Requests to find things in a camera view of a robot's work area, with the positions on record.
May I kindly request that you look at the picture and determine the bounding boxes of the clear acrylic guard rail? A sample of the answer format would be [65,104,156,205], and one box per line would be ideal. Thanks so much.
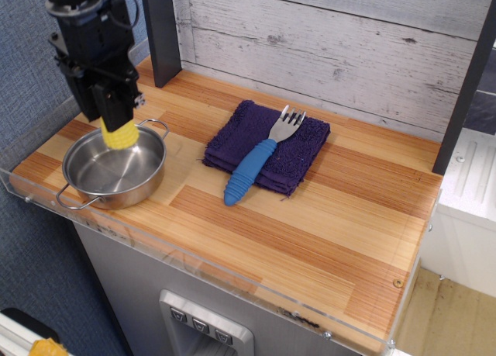
[0,37,443,353]

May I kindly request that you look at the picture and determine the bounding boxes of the silver dispenser button panel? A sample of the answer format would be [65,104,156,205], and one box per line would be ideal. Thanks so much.
[159,289,255,355]

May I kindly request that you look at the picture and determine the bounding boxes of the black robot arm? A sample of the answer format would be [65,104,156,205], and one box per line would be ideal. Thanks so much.
[46,0,143,133]

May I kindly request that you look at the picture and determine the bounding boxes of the blue handled metal fork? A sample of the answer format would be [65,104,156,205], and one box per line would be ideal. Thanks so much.
[223,105,306,206]

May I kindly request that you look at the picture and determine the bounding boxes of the stainless steel pan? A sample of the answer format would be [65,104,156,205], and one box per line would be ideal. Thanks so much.
[56,119,170,210]

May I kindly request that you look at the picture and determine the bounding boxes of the left dark post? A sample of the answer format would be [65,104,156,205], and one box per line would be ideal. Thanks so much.
[142,0,182,88]

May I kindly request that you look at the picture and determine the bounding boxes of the yellow toy corn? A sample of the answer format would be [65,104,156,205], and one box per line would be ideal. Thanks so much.
[100,118,140,150]

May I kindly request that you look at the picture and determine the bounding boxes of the yellow black object corner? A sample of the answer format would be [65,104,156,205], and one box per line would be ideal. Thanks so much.
[28,338,69,356]

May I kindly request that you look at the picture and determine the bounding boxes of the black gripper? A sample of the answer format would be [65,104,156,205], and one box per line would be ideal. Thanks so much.
[45,0,142,132]

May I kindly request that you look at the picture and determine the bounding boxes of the purple folded towel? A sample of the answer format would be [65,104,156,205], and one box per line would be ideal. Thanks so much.
[202,100,331,203]

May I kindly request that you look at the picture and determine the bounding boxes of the grey toy fridge cabinet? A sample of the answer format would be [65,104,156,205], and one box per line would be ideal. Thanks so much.
[75,224,354,355]

